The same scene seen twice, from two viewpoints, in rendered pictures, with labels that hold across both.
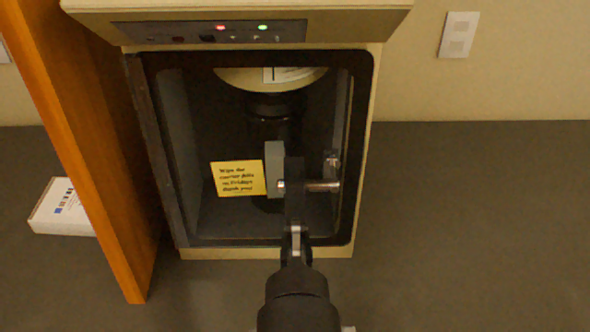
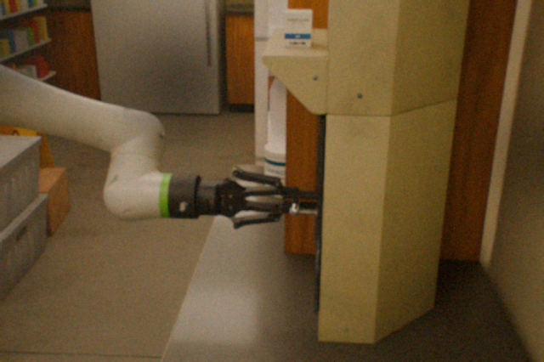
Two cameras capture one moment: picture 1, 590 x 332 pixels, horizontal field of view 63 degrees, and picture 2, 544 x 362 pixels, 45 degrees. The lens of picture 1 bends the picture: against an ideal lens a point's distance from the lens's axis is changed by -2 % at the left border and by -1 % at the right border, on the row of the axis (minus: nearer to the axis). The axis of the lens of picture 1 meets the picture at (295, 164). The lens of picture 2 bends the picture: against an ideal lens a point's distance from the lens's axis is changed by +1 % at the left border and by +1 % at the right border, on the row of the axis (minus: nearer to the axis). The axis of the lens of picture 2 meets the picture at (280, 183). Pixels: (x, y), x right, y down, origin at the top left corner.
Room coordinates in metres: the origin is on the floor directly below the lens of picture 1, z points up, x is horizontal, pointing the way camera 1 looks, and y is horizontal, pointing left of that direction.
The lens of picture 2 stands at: (0.53, -1.20, 1.71)
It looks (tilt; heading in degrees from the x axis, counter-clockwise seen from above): 22 degrees down; 94
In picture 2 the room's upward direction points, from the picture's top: 1 degrees clockwise
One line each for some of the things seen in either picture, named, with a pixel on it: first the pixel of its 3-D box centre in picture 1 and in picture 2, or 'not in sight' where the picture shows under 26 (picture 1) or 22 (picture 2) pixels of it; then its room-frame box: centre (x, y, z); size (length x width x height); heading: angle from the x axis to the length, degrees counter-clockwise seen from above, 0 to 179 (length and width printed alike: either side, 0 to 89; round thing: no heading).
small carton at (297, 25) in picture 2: not in sight; (297, 28); (0.47, 0.01, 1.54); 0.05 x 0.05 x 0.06; 3
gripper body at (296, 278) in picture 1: (296, 276); (223, 197); (0.32, 0.00, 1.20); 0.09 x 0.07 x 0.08; 1
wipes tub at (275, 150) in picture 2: not in sight; (285, 168); (0.40, 0.67, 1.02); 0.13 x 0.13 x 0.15
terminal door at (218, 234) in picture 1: (259, 167); (319, 195); (0.52, 0.05, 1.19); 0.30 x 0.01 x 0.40; 91
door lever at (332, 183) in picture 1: (309, 176); (303, 204); (0.49, -0.02, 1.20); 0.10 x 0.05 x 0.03; 91
